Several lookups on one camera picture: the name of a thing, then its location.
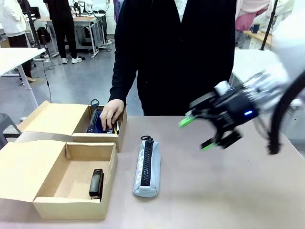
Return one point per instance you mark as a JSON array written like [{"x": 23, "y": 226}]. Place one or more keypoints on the cluttered grey workbench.
[{"x": 88, "y": 26}]

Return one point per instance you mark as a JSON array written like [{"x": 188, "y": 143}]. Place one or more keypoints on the black tripod pole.
[{"x": 268, "y": 26}]

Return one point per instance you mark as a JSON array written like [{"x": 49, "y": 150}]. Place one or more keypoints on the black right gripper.
[{"x": 236, "y": 107}]

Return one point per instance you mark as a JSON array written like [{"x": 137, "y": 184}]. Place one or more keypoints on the person's right forearm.
[{"x": 118, "y": 91}]

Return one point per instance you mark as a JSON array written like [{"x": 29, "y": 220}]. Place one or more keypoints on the white table with round legs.
[{"x": 14, "y": 58}]

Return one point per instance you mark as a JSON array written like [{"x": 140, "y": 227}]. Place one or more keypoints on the cardboard box with navy case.
[{"x": 54, "y": 117}]

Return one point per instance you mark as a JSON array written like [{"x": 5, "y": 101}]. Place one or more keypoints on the grey zipper pencil case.
[{"x": 152, "y": 167}]

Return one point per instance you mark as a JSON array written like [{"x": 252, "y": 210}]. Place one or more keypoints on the black stapler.
[{"x": 96, "y": 183}]

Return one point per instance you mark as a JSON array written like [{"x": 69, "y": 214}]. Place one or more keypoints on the wooden side table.
[{"x": 262, "y": 37}]

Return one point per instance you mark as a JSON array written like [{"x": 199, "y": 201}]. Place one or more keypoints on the bystander in black, white sneakers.
[{"x": 62, "y": 23}]

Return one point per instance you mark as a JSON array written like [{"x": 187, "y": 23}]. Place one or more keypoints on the dark blue mug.
[{"x": 255, "y": 29}]

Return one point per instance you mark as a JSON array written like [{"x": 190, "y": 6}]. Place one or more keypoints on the black backpack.
[{"x": 44, "y": 35}]

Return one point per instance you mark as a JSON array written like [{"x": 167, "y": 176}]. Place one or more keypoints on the navy zipper pencil case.
[{"x": 94, "y": 124}]

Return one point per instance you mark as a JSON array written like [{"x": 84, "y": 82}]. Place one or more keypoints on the person in black sweater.
[{"x": 178, "y": 59}]

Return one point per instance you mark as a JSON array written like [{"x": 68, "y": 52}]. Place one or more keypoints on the black stool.
[{"x": 6, "y": 126}]

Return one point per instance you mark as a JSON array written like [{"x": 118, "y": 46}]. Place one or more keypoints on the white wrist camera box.
[{"x": 221, "y": 87}]

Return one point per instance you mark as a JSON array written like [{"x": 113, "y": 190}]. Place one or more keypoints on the bystander in white top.
[{"x": 13, "y": 23}]

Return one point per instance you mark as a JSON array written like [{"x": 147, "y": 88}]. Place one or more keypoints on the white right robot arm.
[{"x": 281, "y": 69}]

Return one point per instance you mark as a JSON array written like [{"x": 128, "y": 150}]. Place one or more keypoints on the bystander in pink clothing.
[{"x": 250, "y": 14}]

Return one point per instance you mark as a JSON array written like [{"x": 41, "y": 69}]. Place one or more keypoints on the person's right hand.
[{"x": 110, "y": 113}]

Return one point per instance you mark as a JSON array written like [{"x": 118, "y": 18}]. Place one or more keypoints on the cardboard box with stapler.
[{"x": 28, "y": 167}]

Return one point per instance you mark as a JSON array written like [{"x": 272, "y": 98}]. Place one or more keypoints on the white marker with black cap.
[{"x": 116, "y": 128}]

